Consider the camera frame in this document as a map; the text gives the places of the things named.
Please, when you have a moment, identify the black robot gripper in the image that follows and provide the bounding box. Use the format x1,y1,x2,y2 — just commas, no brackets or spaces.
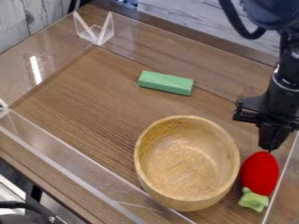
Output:
232,73,299,151

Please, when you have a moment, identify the red plush strawberry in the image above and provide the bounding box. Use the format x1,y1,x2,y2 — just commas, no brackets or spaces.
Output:
237,151,280,213

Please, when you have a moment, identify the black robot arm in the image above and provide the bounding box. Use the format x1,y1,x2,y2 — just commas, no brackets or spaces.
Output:
232,0,299,151

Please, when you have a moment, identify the wooden bowl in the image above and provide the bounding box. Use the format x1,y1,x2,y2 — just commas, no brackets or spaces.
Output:
134,115,240,212

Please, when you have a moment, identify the green rectangular block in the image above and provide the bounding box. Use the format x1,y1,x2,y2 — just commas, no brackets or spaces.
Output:
137,71,193,95

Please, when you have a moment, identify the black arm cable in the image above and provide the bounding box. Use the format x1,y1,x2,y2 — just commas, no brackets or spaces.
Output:
217,0,267,40

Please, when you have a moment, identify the clear acrylic tray wall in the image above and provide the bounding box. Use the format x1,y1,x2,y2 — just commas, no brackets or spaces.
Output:
0,100,194,224

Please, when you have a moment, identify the clear acrylic corner bracket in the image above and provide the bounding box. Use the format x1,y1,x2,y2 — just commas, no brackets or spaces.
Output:
72,11,114,46

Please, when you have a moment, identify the black metal table bracket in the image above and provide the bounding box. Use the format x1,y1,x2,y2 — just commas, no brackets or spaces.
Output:
25,185,68,224

